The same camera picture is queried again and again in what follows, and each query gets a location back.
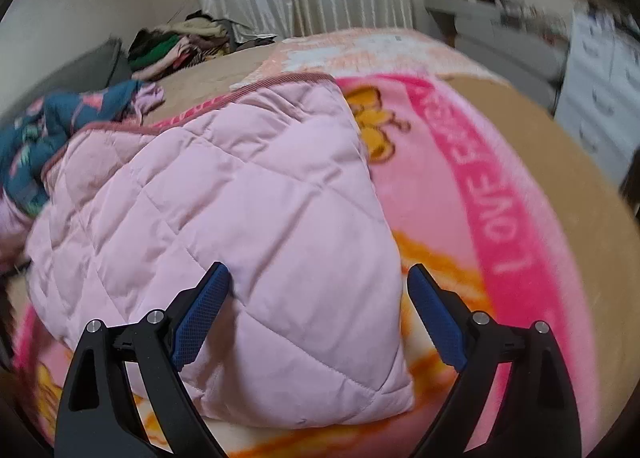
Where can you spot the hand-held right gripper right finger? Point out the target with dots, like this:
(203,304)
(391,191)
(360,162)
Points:
(435,318)

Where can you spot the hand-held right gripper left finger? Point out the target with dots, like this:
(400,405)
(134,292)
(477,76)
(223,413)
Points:
(202,313)

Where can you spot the pink quilted jacket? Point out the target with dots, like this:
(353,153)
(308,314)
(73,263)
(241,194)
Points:
(240,218)

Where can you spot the pile of folded clothes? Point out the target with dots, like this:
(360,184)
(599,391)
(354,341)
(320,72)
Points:
(170,46)

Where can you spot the pink printed blanket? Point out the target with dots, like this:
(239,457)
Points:
(480,218)

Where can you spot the bed with tan sheet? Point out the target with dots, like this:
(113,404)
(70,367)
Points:
(560,178)

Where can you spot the lilac garment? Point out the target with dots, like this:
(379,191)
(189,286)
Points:
(150,96)

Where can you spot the blue floral garment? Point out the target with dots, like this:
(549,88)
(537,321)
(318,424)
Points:
(35,148)

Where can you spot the dark furniture piece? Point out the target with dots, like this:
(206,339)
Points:
(631,183)

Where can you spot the grey cushion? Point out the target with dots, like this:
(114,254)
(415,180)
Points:
(85,71)

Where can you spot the peach patterned blanket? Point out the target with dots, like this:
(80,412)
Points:
(380,51)

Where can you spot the grey shelf unit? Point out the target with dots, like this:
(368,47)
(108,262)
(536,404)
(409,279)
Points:
(505,48)

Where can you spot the white drawer cabinet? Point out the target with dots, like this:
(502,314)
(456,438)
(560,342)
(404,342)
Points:
(600,88)

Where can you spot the clutter of small shelf things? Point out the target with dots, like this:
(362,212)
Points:
(500,6)

